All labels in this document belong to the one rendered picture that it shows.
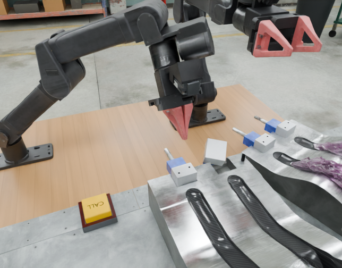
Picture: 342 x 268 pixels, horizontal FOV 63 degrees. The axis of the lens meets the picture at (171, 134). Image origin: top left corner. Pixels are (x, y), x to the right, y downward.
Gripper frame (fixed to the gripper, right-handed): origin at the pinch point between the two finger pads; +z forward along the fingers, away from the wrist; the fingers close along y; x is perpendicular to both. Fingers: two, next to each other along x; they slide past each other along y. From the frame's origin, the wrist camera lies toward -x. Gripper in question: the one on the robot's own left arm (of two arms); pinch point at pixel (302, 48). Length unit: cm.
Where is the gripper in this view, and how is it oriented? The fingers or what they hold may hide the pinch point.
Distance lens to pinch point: 56.1
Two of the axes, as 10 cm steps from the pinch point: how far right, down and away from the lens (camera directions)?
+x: -0.1, 7.8, 6.2
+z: 3.5, 5.9, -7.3
